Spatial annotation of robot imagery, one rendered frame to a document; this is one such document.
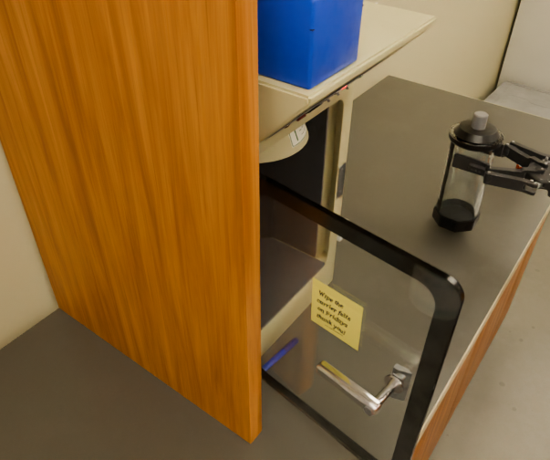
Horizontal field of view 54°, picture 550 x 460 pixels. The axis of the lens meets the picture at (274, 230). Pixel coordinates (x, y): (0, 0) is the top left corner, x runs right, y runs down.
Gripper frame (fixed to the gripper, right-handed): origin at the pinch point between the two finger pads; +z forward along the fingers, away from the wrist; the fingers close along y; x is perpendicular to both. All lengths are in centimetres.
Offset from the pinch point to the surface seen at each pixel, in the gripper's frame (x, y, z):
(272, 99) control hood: -34, 63, 6
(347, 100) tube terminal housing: -20.8, 33.2, 13.4
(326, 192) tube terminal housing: -1.3, 32.7, 16.4
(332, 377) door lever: -5, 70, -8
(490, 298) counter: 21.4, 16.6, -14.7
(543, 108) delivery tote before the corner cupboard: 82, -220, 22
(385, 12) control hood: -36, 34, 8
